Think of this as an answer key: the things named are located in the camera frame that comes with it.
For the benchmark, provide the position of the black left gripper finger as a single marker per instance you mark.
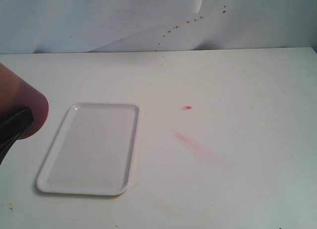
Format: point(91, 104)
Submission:
point(12, 127)

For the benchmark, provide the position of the red sauce squeeze bottle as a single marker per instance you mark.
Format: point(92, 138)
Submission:
point(15, 94)

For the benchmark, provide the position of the white rectangular plastic tray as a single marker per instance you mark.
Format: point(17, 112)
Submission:
point(92, 151)

